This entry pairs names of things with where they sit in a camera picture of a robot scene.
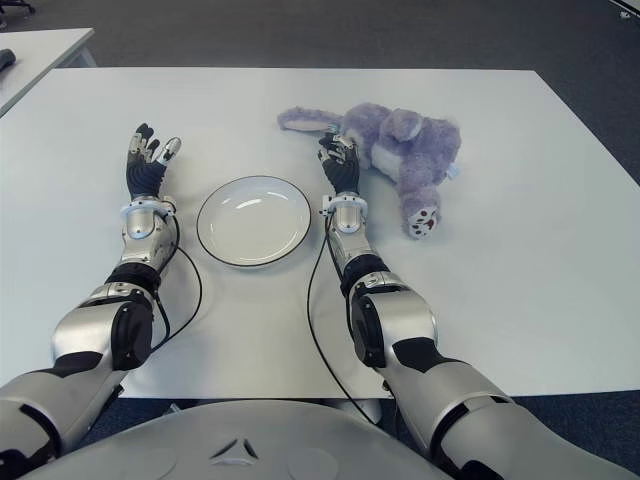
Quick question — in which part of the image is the white plate black rim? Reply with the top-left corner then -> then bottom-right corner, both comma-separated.
196,174 -> 314,267

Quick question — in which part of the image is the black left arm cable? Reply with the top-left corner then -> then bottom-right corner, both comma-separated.
149,219 -> 204,351

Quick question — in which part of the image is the grey robot torso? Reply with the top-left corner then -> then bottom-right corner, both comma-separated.
19,399 -> 451,480

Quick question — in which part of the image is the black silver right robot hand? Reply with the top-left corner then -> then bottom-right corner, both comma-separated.
317,127 -> 363,196

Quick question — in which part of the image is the purple plush bunny doll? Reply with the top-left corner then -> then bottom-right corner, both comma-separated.
277,102 -> 464,241

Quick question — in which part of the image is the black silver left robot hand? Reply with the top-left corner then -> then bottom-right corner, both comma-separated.
124,122 -> 182,201

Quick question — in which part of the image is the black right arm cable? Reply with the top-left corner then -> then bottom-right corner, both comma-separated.
306,212 -> 381,426

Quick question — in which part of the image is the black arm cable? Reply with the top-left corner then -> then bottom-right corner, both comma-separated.
149,219 -> 204,351
306,212 -> 381,426

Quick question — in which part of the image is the white side table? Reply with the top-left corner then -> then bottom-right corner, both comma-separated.
0,27 -> 96,119

